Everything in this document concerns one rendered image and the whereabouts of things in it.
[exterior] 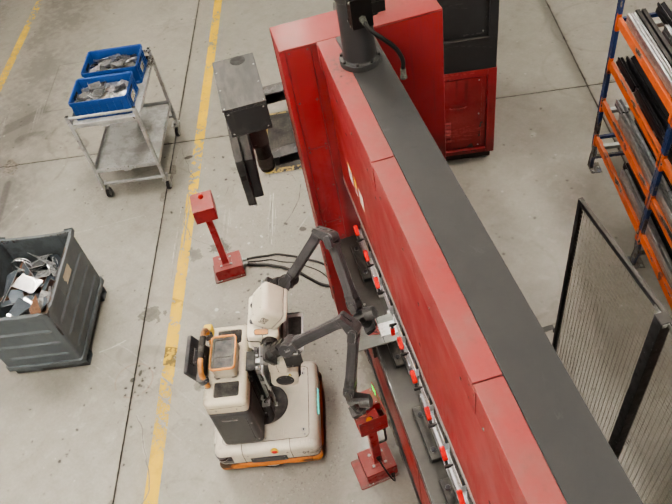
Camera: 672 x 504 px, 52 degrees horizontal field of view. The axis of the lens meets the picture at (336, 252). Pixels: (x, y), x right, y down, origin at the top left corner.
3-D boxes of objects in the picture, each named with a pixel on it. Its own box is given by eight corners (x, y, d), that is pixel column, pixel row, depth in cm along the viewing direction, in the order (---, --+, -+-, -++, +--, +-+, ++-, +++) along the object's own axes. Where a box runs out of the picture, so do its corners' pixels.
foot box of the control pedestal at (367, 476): (350, 462, 435) (348, 454, 426) (386, 447, 438) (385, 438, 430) (362, 490, 422) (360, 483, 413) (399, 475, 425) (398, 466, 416)
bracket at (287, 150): (273, 157, 464) (271, 149, 459) (307, 147, 466) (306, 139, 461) (285, 195, 438) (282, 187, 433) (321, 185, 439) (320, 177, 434)
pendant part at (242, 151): (238, 161, 451) (224, 117, 424) (256, 156, 451) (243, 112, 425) (248, 206, 421) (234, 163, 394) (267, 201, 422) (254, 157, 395)
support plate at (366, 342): (346, 327, 383) (345, 326, 382) (391, 314, 385) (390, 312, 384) (354, 353, 371) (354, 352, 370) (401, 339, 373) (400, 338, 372)
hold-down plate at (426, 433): (412, 410, 357) (411, 408, 355) (421, 407, 357) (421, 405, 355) (431, 463, 337) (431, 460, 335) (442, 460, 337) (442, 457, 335)
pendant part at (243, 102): (245, 168, 467) (211, 61, 403) (280, 159, 468) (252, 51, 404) (256, 219, 433) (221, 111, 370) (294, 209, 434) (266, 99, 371)
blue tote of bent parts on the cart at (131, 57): (95, 68, 629) (87, 51, 616) (148, 60, 625) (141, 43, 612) (88, 91, 605) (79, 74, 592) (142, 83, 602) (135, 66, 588)
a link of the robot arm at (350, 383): (351, 319, 337) (345, 331, 328) (362, 321, 336) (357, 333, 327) (347, 387, 358) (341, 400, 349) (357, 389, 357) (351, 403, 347)
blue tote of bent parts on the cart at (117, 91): (84, 96, 601) (76, 78, 588) (139, 88, 598) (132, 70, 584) (76, 121, 578) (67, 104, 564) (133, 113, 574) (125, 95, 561)
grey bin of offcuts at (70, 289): (39, 295, 567) (-5, 237, 513) (109, 286, 562) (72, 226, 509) (14, 379, 514) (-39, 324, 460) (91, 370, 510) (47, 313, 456)
